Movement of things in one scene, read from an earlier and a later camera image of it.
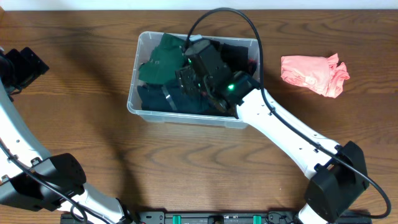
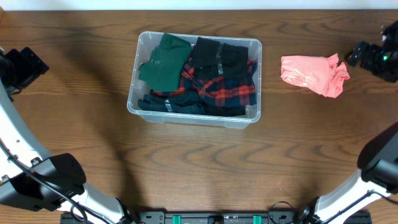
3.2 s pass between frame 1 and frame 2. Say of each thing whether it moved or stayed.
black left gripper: stayed
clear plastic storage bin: stayed
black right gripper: moved
